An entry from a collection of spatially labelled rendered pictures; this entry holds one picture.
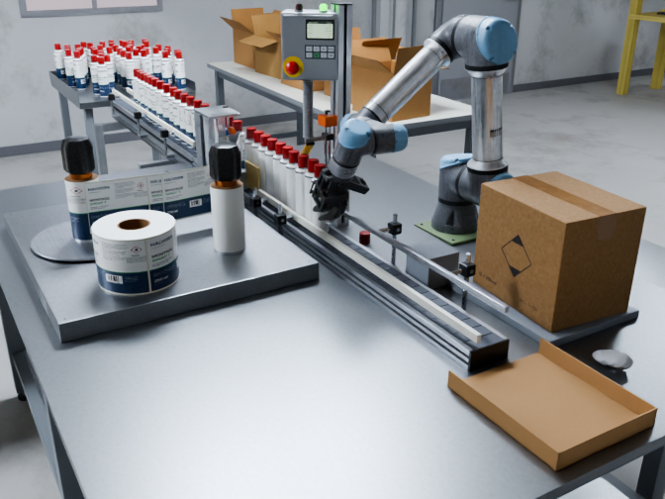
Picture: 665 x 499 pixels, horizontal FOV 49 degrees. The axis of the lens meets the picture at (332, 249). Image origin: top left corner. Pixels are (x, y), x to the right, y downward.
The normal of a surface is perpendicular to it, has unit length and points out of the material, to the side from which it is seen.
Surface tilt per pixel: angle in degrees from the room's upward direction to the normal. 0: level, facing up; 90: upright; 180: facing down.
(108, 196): 90
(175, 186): 90
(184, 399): 0
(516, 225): 90
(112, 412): 0
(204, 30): 90
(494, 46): 81
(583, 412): 0
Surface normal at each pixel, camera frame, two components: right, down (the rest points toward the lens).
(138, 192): 0.41, 0.36
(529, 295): -0.90, 0.17
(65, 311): 0.00, -0.91
